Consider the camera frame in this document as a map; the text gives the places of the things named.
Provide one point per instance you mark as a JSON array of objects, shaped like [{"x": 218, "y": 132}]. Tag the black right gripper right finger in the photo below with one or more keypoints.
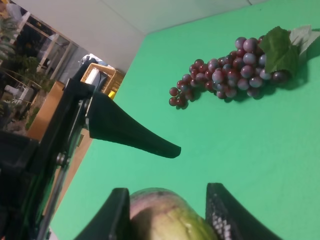
[{"x": 229, "y": 219}]

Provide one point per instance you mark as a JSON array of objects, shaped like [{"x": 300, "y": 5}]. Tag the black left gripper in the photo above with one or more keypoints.
[{"x": 32, "y": 172}]

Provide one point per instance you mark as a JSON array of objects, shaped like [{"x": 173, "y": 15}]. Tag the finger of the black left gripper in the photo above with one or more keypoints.
[{"x": 108, "y": 122}]

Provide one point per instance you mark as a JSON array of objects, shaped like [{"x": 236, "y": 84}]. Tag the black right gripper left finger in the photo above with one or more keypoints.
[{"x": 112, "y": 221}]

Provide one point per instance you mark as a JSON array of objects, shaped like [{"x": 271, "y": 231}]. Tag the purple eggplant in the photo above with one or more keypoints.
[{"x": 161, "y": 214}]

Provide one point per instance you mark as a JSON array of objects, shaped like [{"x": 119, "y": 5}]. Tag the yellow wicker basket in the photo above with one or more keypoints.
[{"x": 106, "y": 79}]

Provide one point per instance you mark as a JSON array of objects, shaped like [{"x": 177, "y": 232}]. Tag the brown cardboard box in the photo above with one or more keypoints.
[{"x": 42, "y": 120}]

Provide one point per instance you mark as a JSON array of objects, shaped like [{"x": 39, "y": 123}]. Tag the green tablecloth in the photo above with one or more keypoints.
[{"x": 265, "y": 151}]

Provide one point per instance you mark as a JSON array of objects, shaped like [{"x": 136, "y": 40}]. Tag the white metal shelf rack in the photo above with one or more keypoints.
[{"x": 52, "y": 49}]

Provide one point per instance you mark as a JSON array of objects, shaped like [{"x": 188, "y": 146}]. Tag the red grape bunch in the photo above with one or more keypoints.
[{"x": 272, "y": 59}]

